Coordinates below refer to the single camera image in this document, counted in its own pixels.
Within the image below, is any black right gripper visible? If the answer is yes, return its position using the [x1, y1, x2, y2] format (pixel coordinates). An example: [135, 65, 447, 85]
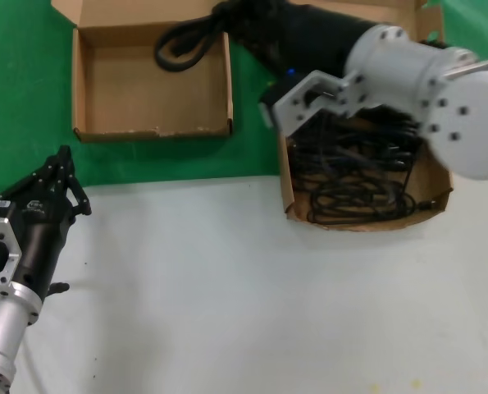
[213, 0, 376, 77]

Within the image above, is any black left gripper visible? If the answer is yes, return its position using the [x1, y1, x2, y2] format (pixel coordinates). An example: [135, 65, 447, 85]
[0, 145, 92, 300]

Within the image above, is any black power cable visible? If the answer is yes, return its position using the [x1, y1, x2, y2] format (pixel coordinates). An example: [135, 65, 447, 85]
[349, 104, 423, 126]
[296, 114, 427, 149]
[153, 3, 228, 73]
[288, 141, 417, 172]

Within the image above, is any small open cardboard box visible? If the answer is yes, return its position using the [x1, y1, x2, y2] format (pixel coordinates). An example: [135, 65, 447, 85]
[50, 0, 236, 144]

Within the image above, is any large torn cardboard box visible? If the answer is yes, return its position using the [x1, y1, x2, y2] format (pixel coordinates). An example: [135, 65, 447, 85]
[278, 0, 454, 233]

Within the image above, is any green cloth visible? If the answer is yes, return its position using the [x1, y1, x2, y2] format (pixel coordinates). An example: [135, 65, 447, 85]
[0, 0, 488, 195]

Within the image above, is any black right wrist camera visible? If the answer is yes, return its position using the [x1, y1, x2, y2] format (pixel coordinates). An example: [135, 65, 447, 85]
[258, 67, 310, 126]

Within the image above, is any thin black loose cable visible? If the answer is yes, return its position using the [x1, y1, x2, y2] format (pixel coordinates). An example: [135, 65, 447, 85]
[307, 170, 436, 227]

